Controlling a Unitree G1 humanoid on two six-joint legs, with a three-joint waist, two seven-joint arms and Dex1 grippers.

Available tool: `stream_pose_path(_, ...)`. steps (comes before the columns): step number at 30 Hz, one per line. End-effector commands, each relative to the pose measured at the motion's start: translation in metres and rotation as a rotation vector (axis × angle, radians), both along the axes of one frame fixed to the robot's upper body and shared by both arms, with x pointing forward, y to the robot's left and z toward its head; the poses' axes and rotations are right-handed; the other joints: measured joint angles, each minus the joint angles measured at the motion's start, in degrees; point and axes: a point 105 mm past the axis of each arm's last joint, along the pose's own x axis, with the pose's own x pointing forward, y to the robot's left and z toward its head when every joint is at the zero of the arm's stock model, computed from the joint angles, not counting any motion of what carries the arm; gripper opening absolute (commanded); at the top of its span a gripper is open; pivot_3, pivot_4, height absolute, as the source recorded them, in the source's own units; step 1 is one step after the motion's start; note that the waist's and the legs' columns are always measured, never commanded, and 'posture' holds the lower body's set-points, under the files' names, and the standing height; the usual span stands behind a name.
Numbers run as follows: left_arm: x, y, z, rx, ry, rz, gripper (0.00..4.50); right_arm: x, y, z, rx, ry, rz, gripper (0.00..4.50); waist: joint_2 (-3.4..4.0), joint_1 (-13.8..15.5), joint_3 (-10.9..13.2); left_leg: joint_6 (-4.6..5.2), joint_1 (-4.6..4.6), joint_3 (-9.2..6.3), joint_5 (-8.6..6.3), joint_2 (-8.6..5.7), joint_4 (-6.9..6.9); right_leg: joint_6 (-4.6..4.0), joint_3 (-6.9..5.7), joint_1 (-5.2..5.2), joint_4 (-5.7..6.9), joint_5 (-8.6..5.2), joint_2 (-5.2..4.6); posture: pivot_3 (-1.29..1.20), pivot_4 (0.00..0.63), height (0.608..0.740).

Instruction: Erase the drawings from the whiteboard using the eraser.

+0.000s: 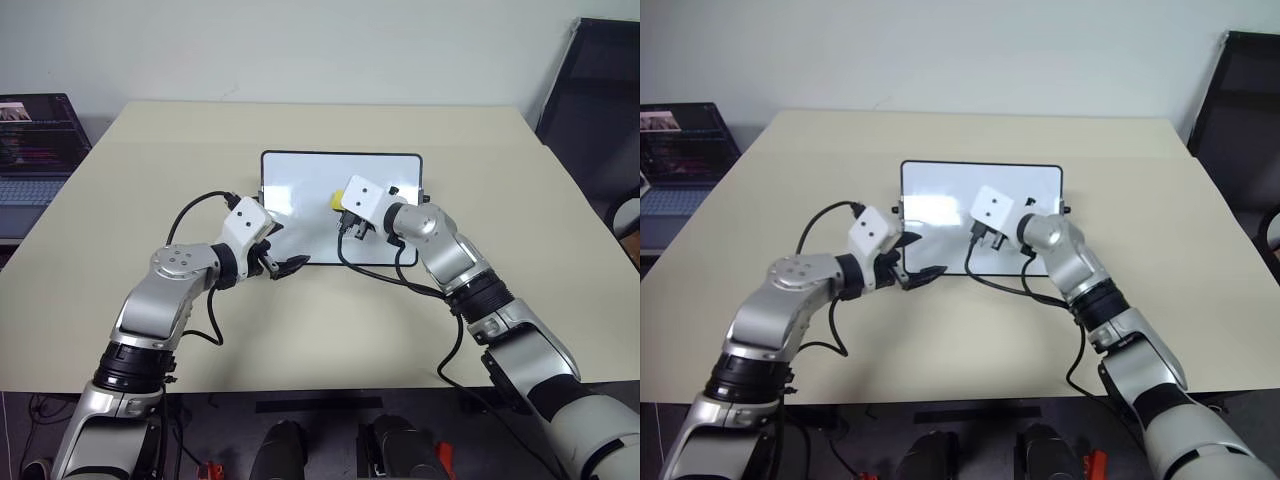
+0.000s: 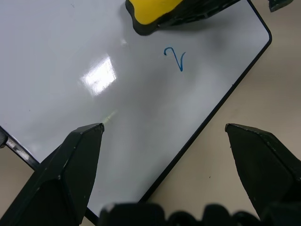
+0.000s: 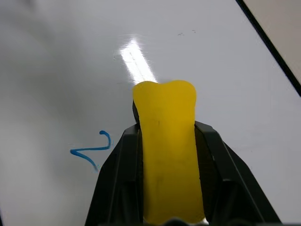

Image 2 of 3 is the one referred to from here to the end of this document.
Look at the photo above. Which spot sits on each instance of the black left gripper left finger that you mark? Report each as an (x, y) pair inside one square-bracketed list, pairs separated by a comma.
[(54, 179)]

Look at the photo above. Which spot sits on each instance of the white whiteboard with black frame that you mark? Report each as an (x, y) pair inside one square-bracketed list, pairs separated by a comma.
[(98, 77)]

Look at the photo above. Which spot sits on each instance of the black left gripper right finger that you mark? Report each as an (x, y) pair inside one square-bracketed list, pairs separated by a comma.
[(265, 169)]

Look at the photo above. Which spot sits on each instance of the yellow and black whiteboard eraser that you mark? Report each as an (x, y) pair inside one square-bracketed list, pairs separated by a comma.
[(147, 14)]

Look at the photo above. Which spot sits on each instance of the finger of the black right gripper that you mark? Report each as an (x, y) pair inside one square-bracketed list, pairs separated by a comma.
[(192, 11), (278, 4)]

